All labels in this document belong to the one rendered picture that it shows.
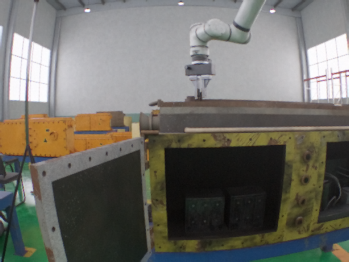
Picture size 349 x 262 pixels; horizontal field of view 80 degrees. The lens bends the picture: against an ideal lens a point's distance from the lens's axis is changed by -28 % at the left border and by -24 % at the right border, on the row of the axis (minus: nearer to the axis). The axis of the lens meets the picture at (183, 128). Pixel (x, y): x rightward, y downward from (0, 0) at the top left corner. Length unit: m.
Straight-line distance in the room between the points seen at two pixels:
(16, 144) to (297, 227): 4.27
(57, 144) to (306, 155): 3.63
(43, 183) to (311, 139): 1.13
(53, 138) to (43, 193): 3.66
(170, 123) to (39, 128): 3.35
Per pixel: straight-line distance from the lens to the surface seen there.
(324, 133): 1.34
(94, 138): 7.31
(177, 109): 1.19
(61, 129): 4.15
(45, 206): 0.57
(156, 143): 1.13
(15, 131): 4.64
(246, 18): 1.16
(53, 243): 0.61
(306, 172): 1.31
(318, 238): 1.57
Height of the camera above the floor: 1.32
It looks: 4 degrees down
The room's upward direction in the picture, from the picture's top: 1 degrees counter-clockwise
